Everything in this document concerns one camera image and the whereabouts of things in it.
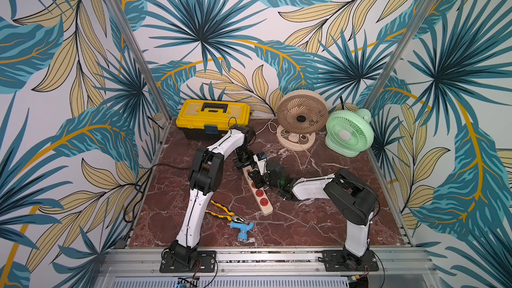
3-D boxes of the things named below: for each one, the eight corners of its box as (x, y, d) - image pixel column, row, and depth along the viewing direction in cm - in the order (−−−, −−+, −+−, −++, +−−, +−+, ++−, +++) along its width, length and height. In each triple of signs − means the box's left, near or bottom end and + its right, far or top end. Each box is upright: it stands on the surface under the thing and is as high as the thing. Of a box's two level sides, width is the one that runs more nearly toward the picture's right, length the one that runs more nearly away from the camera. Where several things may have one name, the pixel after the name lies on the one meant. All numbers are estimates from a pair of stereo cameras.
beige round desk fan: (277, 150, 108) (284, 105, 82) (276, 135, 114) (282, 90, 89) (314, 150, 108) (333, 106, 83) (311, 135, 114) (327, 90, 89)
